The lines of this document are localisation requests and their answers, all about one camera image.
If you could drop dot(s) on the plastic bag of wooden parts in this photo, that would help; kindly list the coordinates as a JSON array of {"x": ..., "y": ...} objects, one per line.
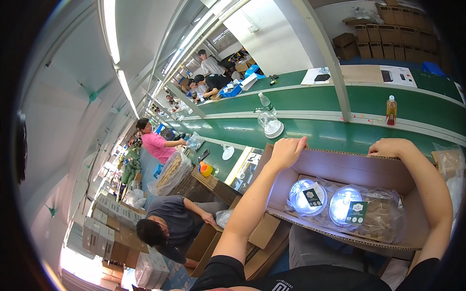
[{"x": 173, "y": 174}]

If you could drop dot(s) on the white sheet with black device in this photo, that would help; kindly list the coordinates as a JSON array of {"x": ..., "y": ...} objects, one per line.
[{"x": 316, "y": 76}]

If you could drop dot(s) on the person's right fingers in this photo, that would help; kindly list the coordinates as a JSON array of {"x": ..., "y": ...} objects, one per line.
[{"x": 376, "y": 149}]

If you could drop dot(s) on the person's left fingers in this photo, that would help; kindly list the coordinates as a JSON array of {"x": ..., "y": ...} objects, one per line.
[{"x": 295, "y": 142}]

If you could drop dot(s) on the brown floor carton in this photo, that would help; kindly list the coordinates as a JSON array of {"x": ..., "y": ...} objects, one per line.
[{"x": 209, "y": 249}]

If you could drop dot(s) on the person's legs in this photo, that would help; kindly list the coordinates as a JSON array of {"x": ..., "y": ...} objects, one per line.
[{"x": 316, "y": 251}]

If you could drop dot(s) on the unwrapped glass dome lamp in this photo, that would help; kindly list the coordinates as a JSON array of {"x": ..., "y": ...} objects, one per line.
[{"x": 271, "y": 125}]

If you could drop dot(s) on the white plastic bag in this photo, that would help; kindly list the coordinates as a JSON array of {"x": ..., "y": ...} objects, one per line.
[{"x": 222, "y": 217}]

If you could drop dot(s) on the orange drink bottle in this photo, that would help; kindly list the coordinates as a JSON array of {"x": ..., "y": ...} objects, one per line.
[{"x": 391, "y": 111}]

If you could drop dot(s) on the white metal frame post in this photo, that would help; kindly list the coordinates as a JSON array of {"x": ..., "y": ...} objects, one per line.
[{"x": 326, "y": 58}]

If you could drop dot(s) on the green ceiling fan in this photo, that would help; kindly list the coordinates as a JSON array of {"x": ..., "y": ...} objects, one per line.
[{"x": 93, "y": 95}]

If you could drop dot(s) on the clear plastic bag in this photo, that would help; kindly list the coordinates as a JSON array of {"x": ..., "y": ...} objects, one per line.
[{"x": 451, "y": 174}]

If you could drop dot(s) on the stack of black printed boxes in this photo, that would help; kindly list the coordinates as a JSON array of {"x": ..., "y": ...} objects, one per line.
[{"x": 245, "y": 169}]

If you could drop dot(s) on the blue plastic crate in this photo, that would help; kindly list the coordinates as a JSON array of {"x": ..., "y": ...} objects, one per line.
[{"x": 231, "y": 91}]

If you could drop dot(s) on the blue bin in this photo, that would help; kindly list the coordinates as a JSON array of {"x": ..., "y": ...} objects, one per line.
[{"x": 433, "y": 68}]

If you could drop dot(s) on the person's body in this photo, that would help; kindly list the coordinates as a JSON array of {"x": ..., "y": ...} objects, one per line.
[{"x": 309, "y": 280}]

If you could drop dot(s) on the clear water bottle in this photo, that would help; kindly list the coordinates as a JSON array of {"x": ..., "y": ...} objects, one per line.
[{"x": 267, "y": 103}]

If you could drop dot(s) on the brown cardboard box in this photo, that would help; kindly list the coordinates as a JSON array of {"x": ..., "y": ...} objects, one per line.
[{"x": 349, "y": 167}]

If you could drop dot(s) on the white printed product sheet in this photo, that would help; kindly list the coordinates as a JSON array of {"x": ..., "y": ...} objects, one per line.
[{"x": 398, "y": 75}]

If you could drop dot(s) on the bagged glass dome lamp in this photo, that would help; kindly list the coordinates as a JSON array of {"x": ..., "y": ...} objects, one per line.
[
  {"x": 304, "y": 198},
  {"x": 367, "y": 214}
]

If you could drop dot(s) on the small crumpled plastic bag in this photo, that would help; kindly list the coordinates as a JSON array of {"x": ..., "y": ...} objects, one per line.
[{"x": 195, "y": 142}]

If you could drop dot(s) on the stack of white product boxes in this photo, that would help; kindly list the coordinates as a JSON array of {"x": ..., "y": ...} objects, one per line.
[{"x": 105, "y": 225}]

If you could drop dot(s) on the stack of brown cartons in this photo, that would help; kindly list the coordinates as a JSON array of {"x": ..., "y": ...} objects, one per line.
[{"x": 393, "y": 36}]

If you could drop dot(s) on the fluorescent ceiling light strip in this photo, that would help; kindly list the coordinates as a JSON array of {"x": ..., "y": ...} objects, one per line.
[{"x": 116, "y": 47}]

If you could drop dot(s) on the person's right hand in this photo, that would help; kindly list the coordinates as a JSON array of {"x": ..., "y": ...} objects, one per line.
[{"x": 395, "y": 148}]

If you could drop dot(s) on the pile of green bags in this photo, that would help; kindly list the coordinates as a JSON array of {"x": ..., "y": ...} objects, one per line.
[{"x": 131, "y": 169}]

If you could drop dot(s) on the person's left hand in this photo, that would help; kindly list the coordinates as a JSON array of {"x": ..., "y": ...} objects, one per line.
[{"x": 287, "y": 154}]

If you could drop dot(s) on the wrapped pack of white boxes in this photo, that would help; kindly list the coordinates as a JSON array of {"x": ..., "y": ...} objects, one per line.
[{"x": 151, "y": 271}]

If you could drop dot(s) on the brown cardboard sheet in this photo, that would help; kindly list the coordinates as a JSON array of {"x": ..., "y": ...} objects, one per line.
[{"x": 360, "y": 74}]

